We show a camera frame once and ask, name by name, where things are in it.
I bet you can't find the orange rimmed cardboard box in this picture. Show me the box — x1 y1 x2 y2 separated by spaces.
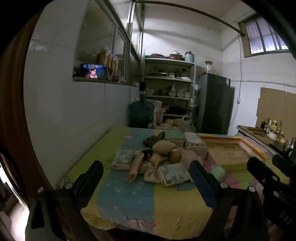
199 136 273 172

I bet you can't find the cream floral cloth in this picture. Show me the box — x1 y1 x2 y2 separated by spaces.
143 162 162 183

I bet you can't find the barred window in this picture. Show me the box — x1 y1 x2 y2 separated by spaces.
238 11 290 58

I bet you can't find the aluminium sliding glass window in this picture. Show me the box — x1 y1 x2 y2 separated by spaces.
73 0 145 87

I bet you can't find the dark refrigerator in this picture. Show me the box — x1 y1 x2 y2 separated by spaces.
195 73 235 135

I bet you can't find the smartphone with lit screen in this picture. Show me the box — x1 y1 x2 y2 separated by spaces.
79 63 108 80

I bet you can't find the red lidded pan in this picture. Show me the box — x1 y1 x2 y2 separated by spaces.
168 50 185 61

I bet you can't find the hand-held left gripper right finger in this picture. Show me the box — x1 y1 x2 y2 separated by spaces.
189 160 274 241

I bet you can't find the beige plush toy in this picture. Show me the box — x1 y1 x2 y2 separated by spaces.
151 140 176 155

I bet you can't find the light green soft pad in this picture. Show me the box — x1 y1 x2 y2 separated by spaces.
209 166 226 181

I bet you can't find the floral green tissue pack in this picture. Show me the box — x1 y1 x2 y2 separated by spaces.
159 163 193 186

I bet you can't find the brown wooden door frame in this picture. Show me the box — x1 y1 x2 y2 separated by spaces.
0 21 55 195

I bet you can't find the translucent plastic container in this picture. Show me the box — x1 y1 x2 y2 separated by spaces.
154 109 166 126

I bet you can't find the large plastic bag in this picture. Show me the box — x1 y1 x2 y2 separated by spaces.
171 118 196 132

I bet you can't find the pink plush cloth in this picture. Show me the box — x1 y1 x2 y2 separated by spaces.
180 151 204 167

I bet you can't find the leopard print cloth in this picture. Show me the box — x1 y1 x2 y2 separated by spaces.
142 131 166 147

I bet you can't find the green top carton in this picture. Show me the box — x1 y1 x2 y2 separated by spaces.
164 130 185 145

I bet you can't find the blue water jug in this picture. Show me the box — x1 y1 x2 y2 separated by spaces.
128 94 155 128

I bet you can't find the metal ceiling rod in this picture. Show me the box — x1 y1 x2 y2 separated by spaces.
135 0 245 36

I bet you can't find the white cardboard box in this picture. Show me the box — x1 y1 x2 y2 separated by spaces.
146 100 162 126

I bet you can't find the white wall cable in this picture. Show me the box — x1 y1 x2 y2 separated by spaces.
230 56 243 130

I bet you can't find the dark print doll cloth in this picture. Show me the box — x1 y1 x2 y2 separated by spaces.
141 149 160 166

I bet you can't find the metal kettle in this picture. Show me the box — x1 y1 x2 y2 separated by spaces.
283 137 296 153

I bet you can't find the black wok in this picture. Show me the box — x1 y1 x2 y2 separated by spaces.
162 106 185 114

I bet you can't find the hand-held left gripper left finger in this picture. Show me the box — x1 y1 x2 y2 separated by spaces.
24 160 104 241

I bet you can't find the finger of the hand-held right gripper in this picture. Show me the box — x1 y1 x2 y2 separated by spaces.
272 154 296 173
247 157 289 186

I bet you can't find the cardboard wall sheet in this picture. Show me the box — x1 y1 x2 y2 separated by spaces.
285 91 296 139
255 87 287 130

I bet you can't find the black cooktop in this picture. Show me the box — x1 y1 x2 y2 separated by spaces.
269 140 296 158

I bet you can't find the white metal shelf rack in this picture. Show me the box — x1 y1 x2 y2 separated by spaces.
143 57 197 130

